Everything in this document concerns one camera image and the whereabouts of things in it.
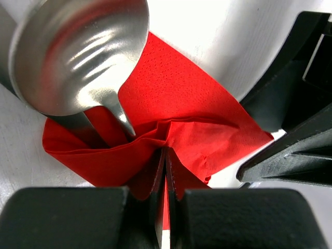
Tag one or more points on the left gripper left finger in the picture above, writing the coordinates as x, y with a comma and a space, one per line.
129, 216

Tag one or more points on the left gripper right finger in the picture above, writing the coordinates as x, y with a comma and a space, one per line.
202, 217

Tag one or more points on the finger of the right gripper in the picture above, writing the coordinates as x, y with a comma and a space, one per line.
297, 84
302, 155

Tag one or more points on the red paper napkin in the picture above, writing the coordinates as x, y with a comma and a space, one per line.
170, 102

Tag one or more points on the silver spoon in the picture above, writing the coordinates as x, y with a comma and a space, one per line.
67, 57

